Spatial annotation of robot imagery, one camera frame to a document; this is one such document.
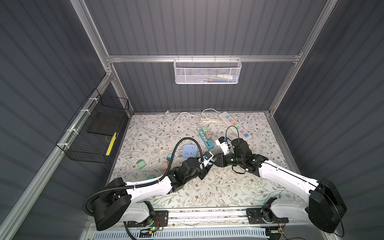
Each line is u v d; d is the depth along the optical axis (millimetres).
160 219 724
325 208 402
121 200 422
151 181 516
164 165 905
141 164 911
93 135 733
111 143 695
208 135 989
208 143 985
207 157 667
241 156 621
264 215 670
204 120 1123
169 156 942
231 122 1119
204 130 1018
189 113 1168
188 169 591
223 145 735
